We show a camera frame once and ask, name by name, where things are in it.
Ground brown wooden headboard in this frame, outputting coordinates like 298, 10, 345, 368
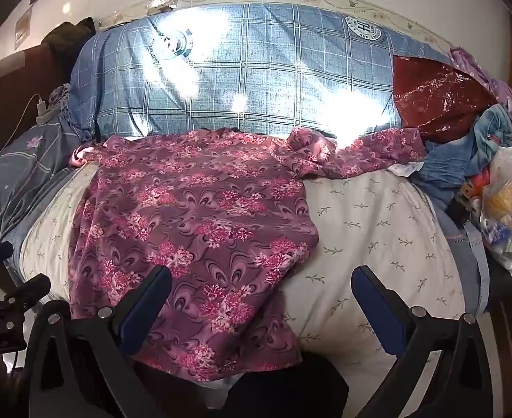
0, 46, 71, 175

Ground pink floral garment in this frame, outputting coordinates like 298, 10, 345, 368
67, 127, 427, 383

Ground person's dark pants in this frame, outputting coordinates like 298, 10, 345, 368
219, 348, 350, 418

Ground white leaf-print bed sheet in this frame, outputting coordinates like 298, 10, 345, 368
18, 161, 468, 401

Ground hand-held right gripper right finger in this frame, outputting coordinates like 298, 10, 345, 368
351, 265, 494, 418

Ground dark green cloth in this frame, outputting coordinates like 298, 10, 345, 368
42, 16, 97, 70

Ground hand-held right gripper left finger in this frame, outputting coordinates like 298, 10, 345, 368
23, 265, 173, 418

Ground blue plaid quilt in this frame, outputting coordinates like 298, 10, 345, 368
67, 2, 450, 142

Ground blue denim garment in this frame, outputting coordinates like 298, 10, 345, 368
412, 133, 494, 204

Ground purple floral cloth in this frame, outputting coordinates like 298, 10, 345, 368
449, 46, 512, 133

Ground red plastic bag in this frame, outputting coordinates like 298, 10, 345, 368
391, 54, 501, 144

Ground grey-blue floral pillow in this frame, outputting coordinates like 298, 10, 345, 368
0, 119, 87, 249

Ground clear plastic bag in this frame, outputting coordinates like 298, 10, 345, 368
478, 145, 512, 280

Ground light blue cloth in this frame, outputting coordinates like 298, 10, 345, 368
473, 103, 512, 163

